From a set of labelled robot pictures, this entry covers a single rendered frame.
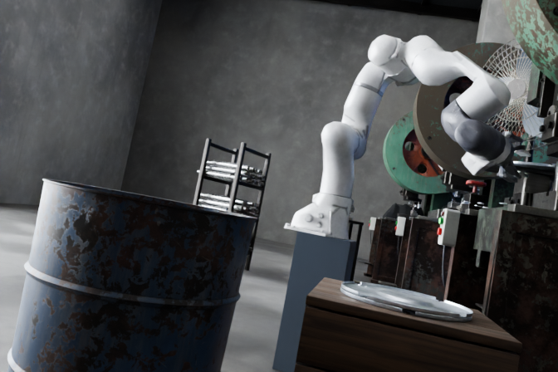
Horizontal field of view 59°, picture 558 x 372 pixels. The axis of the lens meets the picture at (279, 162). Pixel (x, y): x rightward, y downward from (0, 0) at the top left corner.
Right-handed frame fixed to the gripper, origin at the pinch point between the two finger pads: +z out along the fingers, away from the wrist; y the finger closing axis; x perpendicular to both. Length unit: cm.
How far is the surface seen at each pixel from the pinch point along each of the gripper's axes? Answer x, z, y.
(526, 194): 0.1, 7.9, -8.3
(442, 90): 90, 111, 62
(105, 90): 679, 165, 106
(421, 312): -5, -58, -43
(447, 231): 28.5, 17.9, -23.4
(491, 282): -2.7, -17.1, -36.0
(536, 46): -8.6, -24.8, 27.2
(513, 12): -2.3, -27.1, 36.4
